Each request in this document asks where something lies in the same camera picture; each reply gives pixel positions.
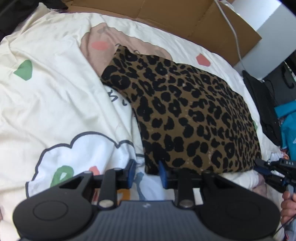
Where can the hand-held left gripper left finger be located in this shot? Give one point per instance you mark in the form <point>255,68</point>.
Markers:
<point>131,173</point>

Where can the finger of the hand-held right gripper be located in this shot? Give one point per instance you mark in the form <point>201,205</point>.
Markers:
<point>276,182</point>
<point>262,163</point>

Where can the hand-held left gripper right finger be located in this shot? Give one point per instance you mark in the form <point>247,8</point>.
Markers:
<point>163,178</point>

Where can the leopard print skirt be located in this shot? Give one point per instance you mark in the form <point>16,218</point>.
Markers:
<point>185,111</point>

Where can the person's right hand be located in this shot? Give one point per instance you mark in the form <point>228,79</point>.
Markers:
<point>289,206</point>

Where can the blue patterned blanket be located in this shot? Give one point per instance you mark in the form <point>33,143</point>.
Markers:
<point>289,125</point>

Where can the folded black garment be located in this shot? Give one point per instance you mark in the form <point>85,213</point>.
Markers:
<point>261,104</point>

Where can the black bag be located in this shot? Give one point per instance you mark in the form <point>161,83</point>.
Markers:
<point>282,90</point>

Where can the cartoon printed bed sheet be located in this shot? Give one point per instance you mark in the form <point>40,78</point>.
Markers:
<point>57,104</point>

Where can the flat brown cardboard sheet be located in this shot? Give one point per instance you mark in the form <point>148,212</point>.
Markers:
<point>185,18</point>

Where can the black cloth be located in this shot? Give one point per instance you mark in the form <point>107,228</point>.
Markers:
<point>18,14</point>

